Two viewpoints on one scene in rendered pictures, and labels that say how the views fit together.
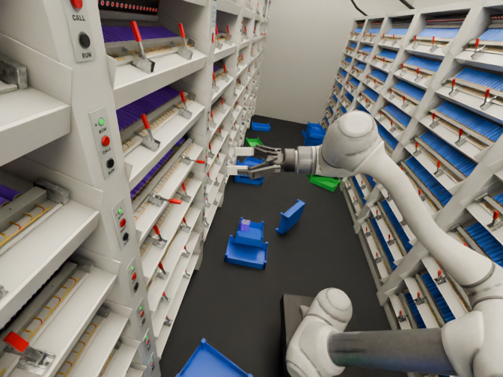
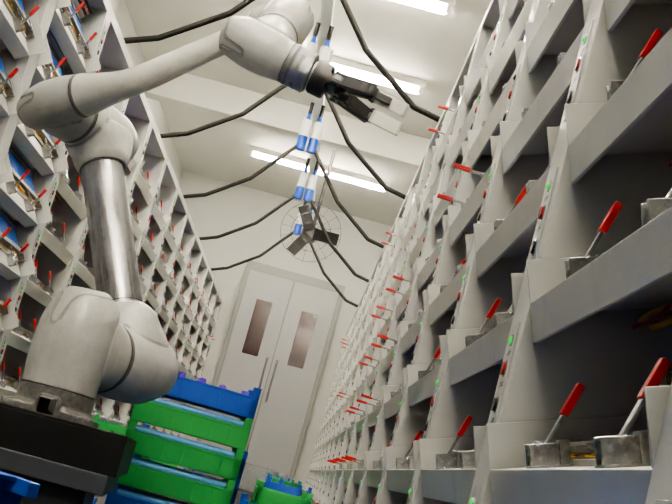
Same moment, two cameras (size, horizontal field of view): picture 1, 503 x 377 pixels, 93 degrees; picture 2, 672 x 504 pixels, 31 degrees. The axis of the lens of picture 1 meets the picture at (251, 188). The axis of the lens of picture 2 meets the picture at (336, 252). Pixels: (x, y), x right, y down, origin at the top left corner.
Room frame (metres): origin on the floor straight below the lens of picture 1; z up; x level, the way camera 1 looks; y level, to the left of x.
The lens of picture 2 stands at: (3.15, 0.01, 0.30)
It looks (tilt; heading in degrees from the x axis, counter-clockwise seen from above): 10 degrees up; 180
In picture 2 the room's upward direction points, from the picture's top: 15 degrees clockwise
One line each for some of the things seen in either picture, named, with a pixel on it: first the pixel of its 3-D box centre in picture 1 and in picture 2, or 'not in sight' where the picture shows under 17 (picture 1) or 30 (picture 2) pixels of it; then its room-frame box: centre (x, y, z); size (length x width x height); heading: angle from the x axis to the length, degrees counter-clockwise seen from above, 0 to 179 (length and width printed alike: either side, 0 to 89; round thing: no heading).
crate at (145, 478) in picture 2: not in sight; (173, 479); (-0.05, -0.22, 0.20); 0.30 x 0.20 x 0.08; 96
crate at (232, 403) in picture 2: not in sight; (199, 389); (-0.05, -0.22, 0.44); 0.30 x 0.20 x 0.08; 96
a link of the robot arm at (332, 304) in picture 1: (330, 311); (77, 339); (0.61, -0.45, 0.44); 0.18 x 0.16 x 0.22; 148
